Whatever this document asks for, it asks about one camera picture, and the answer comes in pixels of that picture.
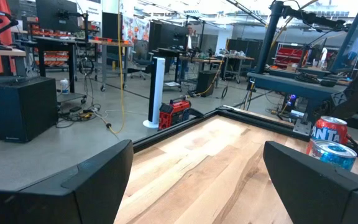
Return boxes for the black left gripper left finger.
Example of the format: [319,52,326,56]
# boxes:
[0,139,135,224]

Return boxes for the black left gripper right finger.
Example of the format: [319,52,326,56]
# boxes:
[262,139,358,224]

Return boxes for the blue silver energy drink can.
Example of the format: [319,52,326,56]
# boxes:
[308,139,358,171]

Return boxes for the orange-red Fanta can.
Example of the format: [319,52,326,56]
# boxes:
[305,115,349,156]

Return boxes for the flat monitor on arm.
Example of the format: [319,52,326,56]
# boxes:
[329,0,358,74]

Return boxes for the black computer case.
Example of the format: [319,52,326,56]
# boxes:
[0,77,59,143]

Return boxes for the low wheeled cart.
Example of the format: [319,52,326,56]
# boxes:
[56,91,88,105]

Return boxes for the white plastic bottle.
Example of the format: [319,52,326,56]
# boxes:
[59,78,70,95]

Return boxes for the blue-grey desk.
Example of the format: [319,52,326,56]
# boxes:
[247,68,354,103]

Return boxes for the black workbench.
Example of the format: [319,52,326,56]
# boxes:
[20,34,90,94]

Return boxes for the red storage bins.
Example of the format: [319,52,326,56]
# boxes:
[34,49,71,68]

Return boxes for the red black toolbox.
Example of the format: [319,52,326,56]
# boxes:
[158,96,193,131]

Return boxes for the white black tower fan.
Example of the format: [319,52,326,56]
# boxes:
[142,56,167,129]

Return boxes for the red parts rack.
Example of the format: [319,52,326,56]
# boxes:
[273,42,312,68]

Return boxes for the grey office chair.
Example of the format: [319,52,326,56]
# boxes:
[129,39,155,81]

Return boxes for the wooden top workbench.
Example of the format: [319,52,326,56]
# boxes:
[87,37,133,93]

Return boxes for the cluttered work table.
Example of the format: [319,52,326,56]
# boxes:
[197,49,256,85]

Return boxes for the black bin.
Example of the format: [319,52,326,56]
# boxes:
[196,70,219,97]

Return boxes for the black monitor on bench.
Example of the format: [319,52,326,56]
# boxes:
[35,0,80,34]

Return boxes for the large black monitor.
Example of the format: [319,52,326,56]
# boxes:
[149,21,190,52]

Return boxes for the person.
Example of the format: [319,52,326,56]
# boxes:
[178,24,199,82]

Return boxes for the tangled floor cables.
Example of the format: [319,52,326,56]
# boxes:
[56,105,105,128]

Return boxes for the black aluminium table frame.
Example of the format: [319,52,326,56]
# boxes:
[131,105,358,162]

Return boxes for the yellow hanging extension cable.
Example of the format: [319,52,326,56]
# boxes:
[106,0,127,135]

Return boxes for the colourful wall poster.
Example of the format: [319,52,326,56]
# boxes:
[122,17,150,43]

